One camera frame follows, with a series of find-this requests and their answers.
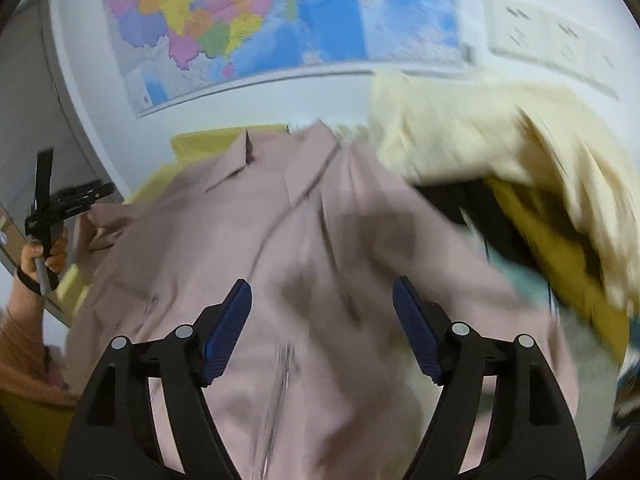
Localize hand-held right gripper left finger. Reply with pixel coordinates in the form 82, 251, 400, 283
57, 278, 253, 480

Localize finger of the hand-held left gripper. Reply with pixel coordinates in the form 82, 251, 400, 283
55, 180, 115, 216

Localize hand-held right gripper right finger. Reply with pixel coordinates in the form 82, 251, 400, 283
391, 276, 587, 480

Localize pink jacket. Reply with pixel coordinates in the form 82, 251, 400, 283
65, 117, 581, 480

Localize person's left hand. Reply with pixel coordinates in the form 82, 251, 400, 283
20, 227, 68, 286

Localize grey sliding wardrobe door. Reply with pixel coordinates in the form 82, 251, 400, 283
0, 0, 121, 321

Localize teal diamond quilt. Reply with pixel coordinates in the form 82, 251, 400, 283
492, 255, 556, 306

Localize yellow patterned bedsheet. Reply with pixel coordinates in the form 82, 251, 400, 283
52, 124, 291, 321

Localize mustard yellow garment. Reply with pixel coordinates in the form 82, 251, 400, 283
485, 175, 633, 366

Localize cream garment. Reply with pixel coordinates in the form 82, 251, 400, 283
367, 69, 640, 311

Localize black wrist strap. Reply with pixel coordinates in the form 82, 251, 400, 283
16, 265, 42, 296

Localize colourful wall map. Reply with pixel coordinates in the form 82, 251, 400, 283
100, 0, 476, 118

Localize white wall socket panel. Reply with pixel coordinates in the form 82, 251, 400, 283
487, 0, 621, 98

